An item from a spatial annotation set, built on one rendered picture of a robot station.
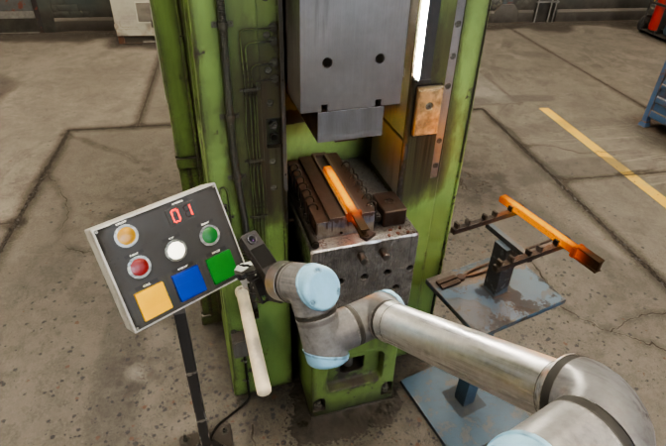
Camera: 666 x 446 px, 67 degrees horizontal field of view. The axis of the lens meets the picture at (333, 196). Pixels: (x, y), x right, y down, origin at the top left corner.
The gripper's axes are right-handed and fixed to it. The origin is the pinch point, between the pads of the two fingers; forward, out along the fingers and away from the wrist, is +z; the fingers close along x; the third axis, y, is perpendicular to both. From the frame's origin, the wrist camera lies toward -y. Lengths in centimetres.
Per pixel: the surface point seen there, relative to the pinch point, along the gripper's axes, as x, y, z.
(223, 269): -0.2, 1.5, 10.3
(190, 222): -3.7, -13.8, 11.1
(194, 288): -9.5, 2.8, 10.3
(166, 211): -8.8, -19.0, 10.9
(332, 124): 39.3, -26.1, -5.6
